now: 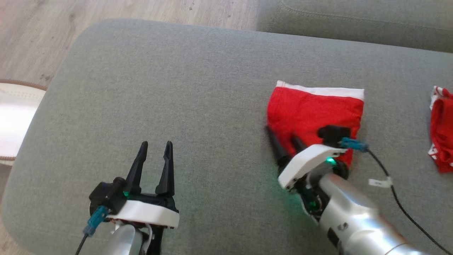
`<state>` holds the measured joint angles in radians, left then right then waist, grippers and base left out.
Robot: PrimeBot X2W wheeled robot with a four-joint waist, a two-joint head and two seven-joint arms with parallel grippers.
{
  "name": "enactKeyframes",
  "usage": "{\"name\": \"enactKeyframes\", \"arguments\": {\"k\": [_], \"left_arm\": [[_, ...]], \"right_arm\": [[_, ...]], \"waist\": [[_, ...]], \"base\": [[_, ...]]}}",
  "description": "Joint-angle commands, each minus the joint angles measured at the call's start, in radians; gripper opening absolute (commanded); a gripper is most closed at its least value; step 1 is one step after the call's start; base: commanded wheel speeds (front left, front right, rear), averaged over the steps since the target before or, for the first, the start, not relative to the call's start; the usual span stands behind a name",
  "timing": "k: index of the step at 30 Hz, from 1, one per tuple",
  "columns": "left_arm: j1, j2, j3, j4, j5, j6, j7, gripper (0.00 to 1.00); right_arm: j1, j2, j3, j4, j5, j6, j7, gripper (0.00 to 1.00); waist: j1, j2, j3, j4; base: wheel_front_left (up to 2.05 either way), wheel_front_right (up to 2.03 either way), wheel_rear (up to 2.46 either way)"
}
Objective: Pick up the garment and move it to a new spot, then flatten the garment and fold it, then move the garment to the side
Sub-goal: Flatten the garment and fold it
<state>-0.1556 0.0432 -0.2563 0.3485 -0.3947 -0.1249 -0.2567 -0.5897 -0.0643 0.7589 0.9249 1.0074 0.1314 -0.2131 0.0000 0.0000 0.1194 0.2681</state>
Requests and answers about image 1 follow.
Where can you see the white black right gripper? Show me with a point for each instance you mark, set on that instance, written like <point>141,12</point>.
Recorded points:
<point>304,163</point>

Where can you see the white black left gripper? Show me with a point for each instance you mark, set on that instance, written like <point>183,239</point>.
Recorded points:
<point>148,212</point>

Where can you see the red shorts with white stripe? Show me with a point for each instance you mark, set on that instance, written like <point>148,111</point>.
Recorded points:
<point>311,109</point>

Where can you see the red basketball jersey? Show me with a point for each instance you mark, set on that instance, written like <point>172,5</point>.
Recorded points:
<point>442,134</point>

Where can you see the grey sofa seat cushion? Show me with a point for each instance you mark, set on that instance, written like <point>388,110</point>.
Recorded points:
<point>194,106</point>

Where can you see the grey sofa back cushion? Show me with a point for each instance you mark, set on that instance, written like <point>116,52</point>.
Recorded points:
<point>354,21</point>

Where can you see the white rug with brown edge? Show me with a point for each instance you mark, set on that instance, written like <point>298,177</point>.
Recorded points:
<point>17,120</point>

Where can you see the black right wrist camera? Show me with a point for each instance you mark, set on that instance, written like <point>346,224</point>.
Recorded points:
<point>332,134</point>

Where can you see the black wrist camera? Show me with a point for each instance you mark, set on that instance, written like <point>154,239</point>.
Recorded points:
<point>106,193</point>
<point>332,134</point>

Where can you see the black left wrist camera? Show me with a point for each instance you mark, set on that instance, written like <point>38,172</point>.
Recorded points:
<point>106,193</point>

